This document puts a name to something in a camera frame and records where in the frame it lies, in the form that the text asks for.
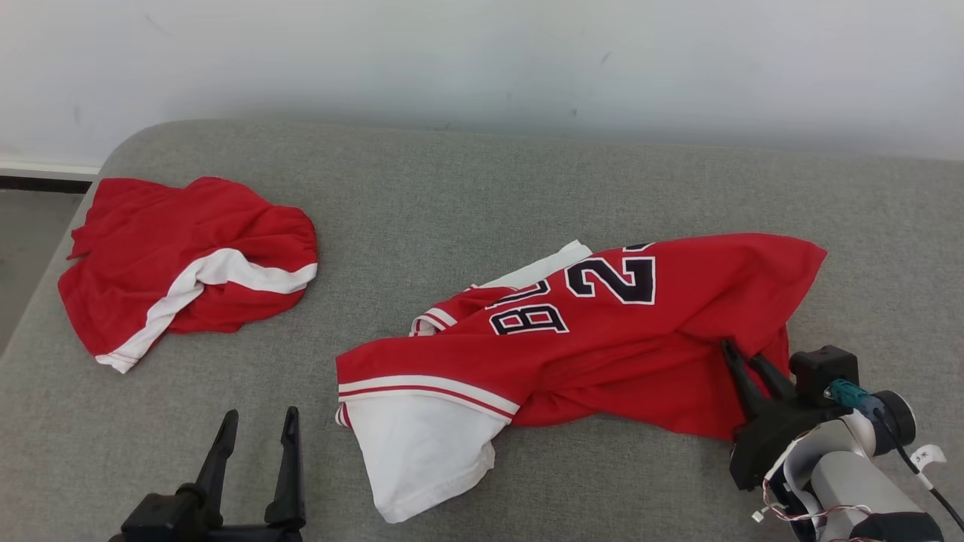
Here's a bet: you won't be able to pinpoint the red and white wire bundle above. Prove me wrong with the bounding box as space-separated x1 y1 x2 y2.
752 482 874 542

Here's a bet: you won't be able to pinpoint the red shorts with white stripe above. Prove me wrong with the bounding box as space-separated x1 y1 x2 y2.
58 177 319 374

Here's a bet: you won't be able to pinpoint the white cable label tag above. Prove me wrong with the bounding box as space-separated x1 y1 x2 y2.
910 444 947 490

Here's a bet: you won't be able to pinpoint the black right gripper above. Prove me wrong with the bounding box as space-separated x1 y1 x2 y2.
721 339 852 492

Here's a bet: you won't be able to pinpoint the teal right camera cable connector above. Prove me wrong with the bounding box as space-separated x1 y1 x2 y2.
825 380 886 419

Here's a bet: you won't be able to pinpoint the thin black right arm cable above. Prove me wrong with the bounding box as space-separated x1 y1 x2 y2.
874 410 964 531

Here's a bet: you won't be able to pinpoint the black baseboard strip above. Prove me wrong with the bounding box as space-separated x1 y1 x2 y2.
0 173 95 195

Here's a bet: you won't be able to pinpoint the red basketball jersey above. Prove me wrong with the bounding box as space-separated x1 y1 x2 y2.
335 233 828 524

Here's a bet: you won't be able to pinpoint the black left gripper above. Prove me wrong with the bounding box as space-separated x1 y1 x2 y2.
109 406 306 542

